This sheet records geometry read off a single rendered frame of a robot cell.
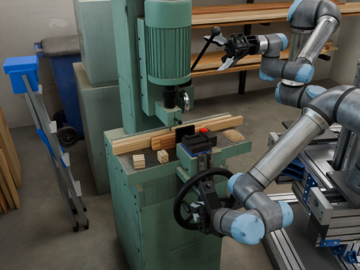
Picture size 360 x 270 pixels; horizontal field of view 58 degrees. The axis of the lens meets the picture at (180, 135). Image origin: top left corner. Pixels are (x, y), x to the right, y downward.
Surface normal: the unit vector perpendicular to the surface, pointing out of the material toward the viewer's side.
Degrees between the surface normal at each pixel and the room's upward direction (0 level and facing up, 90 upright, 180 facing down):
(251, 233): 60
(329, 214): 90
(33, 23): 90
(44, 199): 0
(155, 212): 90
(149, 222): 90
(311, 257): 0
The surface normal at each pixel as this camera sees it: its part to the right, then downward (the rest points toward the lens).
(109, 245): 0.00, -0.87
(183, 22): 0.61, 0.39
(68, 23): 0.37, 0.46
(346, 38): -0.93, 0.18
